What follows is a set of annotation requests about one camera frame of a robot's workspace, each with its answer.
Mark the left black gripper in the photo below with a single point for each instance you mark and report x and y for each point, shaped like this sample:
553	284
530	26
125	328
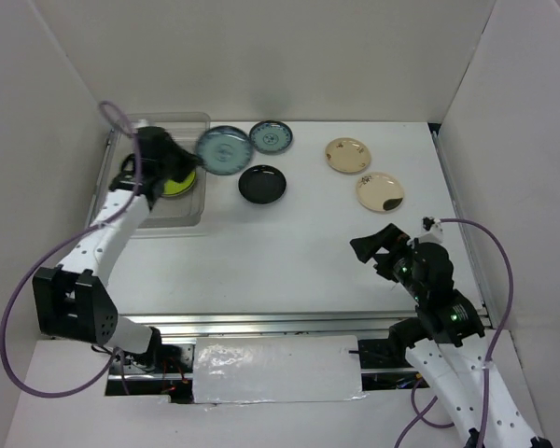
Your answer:
188	161

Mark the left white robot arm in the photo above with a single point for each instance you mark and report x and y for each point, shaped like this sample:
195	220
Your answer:
71	299

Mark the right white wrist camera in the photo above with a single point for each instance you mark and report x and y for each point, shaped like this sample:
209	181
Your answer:
432	226

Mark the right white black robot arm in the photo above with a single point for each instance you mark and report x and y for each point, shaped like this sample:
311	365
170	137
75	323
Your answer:
445	340

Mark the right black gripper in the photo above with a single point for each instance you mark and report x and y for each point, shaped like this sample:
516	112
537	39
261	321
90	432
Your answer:
392	237

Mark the white cover sheet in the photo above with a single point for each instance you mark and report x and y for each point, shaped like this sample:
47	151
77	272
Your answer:
276	369

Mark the blue floral plate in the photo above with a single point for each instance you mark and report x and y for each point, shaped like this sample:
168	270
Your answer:
271	137
224	150

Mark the black glossy plate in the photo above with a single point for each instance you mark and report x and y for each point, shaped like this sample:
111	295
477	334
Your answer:
262	184

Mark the cream plate black patch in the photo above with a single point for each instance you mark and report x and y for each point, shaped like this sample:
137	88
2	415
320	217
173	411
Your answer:
379	192

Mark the cream plate with floral marks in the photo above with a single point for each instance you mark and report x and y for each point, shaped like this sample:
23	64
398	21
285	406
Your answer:
347	155

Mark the lime green plate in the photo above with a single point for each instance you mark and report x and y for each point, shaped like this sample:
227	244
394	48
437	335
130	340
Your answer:
173	189

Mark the clear plastic bin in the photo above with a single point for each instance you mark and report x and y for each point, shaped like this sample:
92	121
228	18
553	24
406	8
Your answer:
181	204

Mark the aluminium rail frame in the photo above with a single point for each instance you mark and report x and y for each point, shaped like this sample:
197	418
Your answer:
285	268

